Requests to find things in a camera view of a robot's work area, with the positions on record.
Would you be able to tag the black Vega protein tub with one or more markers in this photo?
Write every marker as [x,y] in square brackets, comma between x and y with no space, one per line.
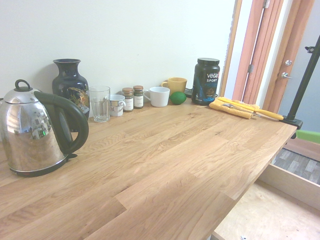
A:
[205,82]

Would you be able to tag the silver door hinge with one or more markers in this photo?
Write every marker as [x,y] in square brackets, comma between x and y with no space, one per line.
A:
[250,68]
[266,3]

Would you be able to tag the white ceramic cup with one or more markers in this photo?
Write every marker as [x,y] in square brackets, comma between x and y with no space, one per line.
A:
[159,97]

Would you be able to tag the dark blue painted vase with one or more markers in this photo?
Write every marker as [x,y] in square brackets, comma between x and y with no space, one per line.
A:
[70,82]

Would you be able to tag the black camera stand with clamp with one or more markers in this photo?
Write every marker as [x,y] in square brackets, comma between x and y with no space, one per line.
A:
[308,75]

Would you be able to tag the small white patterned mug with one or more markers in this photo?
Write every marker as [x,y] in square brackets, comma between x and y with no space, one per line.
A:
[116,106]

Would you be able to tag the yellow ceramic mug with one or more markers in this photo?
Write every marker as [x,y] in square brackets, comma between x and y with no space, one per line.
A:
[178,83]

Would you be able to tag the green lime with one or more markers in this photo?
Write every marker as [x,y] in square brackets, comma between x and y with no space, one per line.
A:
[178,98]

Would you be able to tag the yellow dish cloth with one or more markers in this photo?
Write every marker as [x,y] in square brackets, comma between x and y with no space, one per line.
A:
[237,111]

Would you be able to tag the spice jar brown lid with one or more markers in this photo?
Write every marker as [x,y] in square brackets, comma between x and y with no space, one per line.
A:
[128,101]
[138,98]

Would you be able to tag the light wooden wall trim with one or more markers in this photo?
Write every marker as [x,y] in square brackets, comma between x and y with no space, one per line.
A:
[231,50]

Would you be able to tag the silver deadbolt lock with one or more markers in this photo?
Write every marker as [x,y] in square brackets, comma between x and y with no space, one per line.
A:
[288,62]

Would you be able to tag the reddish wooden door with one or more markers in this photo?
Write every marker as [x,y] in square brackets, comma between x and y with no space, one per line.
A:
[257,50]

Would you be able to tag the light wooden drawer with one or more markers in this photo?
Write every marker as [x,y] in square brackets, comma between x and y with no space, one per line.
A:
[275,220]

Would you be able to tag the stainless steel electric kettle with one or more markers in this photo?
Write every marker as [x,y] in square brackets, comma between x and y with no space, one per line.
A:
[30,130]

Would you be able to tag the clear drinking glass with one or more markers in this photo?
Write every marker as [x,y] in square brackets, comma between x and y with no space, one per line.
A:
[99,105]

